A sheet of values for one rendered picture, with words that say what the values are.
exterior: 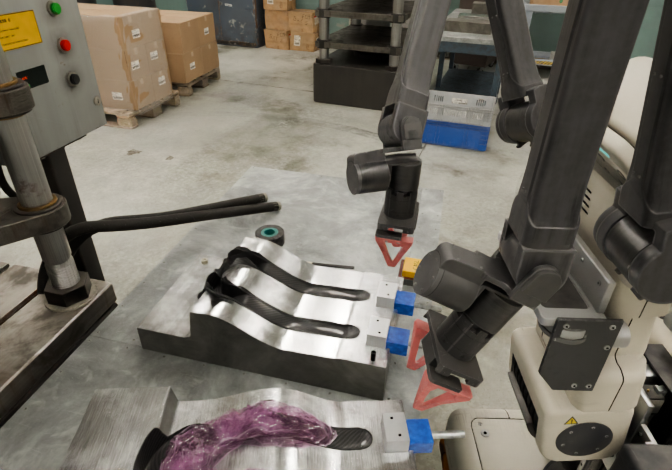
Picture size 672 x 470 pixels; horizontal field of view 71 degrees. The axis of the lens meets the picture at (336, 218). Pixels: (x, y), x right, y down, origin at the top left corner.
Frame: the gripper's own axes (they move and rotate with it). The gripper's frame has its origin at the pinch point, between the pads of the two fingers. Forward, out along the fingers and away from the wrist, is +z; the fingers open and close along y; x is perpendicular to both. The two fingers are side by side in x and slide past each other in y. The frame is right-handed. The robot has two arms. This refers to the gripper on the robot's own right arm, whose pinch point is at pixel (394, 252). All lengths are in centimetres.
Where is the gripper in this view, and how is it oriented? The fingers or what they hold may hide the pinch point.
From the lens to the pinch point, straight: 91.3
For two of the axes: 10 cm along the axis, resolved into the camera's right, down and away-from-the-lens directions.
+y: -2.4, 4.9, -8.4
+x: 9.7, 1.5, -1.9
